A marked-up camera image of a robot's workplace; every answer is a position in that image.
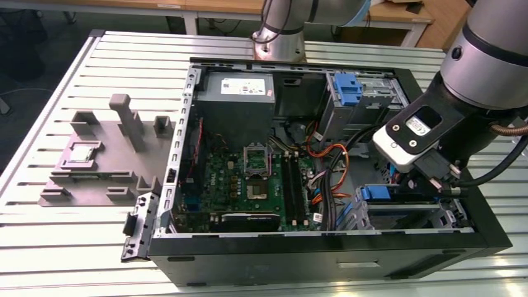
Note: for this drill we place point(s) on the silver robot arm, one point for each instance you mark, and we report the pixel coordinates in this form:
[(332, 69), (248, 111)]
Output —
[(490, 62)]

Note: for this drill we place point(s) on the black RAM slot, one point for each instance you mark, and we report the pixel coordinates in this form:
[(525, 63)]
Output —
[(301, 188), (288, 188)]

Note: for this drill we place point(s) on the grey optical drive cage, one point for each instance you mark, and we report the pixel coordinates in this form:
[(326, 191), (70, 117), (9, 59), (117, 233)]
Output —
[(336, 120)]

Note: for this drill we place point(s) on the blue drive latch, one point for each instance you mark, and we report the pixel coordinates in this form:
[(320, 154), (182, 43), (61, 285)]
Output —
[(348, 89)]

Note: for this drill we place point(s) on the locking lever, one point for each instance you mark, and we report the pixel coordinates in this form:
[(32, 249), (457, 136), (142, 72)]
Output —
[(269, 164)]

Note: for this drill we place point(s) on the CPU socket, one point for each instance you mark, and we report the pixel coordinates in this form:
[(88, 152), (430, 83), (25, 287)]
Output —
[(257, 191)]

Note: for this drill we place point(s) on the black open PC case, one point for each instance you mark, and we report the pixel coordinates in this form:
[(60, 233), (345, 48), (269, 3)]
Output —
[(288, 260)]

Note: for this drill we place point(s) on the black graphics card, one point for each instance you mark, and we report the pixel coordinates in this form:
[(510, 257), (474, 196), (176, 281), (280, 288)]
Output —
[(246, 221)]

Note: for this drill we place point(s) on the green motherboard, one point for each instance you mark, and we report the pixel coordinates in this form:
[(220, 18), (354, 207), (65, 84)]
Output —
[(222, 185)]

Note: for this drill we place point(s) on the grey power supply unit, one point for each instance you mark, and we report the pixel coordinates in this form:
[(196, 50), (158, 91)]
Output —
[(234, 123)]

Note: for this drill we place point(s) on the wooden cabinet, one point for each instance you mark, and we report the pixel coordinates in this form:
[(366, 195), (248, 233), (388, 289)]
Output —
[(446, 34)]

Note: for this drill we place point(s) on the blue expansion slot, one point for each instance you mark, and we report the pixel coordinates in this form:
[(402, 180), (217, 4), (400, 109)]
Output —
[(190, 204)]

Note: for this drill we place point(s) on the grey case latch panel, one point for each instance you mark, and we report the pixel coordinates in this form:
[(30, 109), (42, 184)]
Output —
[(144, 222)]

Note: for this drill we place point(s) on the grey parts rack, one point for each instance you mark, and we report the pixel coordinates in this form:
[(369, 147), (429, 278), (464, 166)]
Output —
[(114, 161)]

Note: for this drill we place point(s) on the silver CPU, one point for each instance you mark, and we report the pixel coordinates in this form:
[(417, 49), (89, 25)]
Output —
[(81, 154)]

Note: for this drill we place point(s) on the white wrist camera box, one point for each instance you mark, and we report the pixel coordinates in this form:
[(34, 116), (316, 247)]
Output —
[(392, 148)]

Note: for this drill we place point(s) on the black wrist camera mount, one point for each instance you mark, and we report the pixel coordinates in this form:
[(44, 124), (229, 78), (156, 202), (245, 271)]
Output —
[(449, 108)]

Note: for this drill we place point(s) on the wooden desk white frame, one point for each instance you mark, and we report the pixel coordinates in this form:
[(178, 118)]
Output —
[(396, 15)]

